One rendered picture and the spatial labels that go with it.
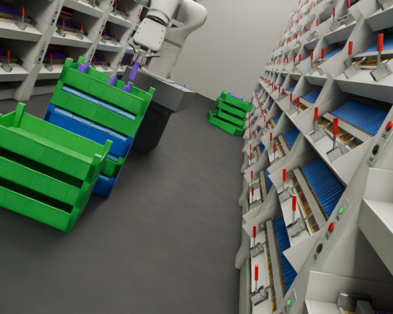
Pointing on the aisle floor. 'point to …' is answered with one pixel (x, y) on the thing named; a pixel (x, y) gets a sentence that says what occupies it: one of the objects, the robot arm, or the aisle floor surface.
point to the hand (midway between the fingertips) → (138, 60)
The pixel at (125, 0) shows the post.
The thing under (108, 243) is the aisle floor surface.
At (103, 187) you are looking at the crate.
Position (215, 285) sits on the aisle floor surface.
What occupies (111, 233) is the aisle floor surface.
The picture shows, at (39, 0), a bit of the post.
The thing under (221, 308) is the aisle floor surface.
